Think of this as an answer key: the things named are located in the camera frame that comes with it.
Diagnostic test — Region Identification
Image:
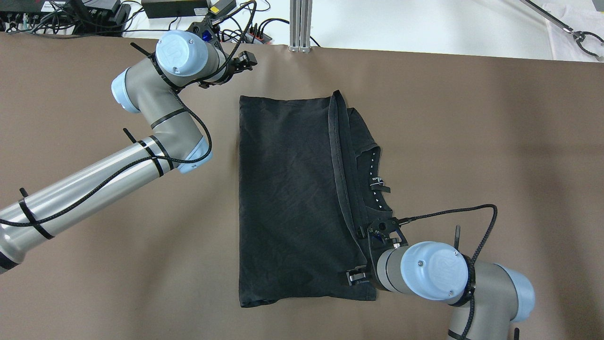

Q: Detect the black power adapter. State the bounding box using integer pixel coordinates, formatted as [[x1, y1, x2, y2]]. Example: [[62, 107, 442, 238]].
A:
[[141, 0, 236, 19]]

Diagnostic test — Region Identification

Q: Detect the aluminium frame post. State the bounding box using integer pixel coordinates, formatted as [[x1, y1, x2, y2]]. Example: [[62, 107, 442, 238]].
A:
[[288, 0, 312, 53]]

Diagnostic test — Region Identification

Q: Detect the long reach grabber tool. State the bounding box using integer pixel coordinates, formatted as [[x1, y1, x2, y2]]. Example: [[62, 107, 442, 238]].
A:
[[520, 0, 604, 61]]

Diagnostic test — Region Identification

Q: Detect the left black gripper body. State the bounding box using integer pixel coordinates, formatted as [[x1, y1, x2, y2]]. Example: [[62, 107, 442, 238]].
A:
[[198, 56, 246, 89]]

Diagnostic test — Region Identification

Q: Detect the black printed t-shirt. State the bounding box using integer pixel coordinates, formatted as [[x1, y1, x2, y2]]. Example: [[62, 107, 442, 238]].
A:
[[239, 91, 393, 308]]

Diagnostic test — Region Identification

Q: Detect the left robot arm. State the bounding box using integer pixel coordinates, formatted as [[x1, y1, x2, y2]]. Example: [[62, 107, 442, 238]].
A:
[[0, 29, 258, 273]]

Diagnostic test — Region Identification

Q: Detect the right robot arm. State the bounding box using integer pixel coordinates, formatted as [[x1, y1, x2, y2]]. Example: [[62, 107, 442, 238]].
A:
[[346, 218, 536, 340]]

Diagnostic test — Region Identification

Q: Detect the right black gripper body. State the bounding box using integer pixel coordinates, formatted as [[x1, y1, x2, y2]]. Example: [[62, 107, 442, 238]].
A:
[[365, 217, 408, 289]]

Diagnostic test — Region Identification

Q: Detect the red black usb hub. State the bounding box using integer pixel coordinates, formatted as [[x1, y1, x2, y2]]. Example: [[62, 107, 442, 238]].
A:
[[218, 29, 274, 45]]

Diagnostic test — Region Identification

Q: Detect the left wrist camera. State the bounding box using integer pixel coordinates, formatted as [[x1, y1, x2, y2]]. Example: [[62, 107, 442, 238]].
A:
[[186, 18, 221, 48]]

